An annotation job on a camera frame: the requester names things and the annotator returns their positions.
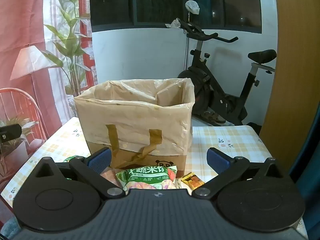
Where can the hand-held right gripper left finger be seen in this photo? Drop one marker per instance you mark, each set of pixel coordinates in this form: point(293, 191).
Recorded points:
point(100, 159)

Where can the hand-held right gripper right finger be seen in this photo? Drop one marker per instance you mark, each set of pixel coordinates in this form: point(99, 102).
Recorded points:
point(217, 160)

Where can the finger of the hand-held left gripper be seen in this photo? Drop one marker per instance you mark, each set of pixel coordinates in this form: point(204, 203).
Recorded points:
point(11, 131)

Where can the pink snack packet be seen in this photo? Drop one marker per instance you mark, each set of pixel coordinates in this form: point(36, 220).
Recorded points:
point(108, 176)

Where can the yellow brown snack packet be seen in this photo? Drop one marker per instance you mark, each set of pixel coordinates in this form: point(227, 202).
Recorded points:
point(193, 181)

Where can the cardboard box with plastic liner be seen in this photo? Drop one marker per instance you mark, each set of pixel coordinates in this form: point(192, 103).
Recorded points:
point(137, 120)

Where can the brown sandals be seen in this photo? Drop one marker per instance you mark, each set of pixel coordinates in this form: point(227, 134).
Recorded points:
point(212, 117)

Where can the black bag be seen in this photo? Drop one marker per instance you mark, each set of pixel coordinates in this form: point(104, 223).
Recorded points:
point(253, 127)

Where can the black exercise bike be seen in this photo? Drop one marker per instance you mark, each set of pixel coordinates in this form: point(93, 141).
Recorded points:
point(212, 87)

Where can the metal pole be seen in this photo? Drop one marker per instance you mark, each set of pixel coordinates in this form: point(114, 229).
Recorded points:
point(187, 50)

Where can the wooden door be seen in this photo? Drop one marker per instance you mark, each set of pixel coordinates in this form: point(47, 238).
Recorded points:
point(295, 55)

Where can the white crumpled tissue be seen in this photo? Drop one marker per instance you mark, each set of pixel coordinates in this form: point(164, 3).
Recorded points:
point(173, 23)

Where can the white plastic bag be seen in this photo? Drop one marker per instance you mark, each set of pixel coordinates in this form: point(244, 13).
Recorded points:
point(192, 7)

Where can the dark window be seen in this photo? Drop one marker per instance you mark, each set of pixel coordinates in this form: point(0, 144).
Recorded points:
point(150, 2)

